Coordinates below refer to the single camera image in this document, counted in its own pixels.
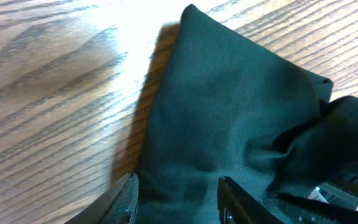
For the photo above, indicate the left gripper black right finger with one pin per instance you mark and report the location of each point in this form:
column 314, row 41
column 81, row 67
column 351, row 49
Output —
column 236, row 206

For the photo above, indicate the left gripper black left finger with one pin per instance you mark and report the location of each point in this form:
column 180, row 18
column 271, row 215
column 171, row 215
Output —
column 118, row 205

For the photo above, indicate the black t-shirt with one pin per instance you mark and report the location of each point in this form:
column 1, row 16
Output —
column 227, row 106

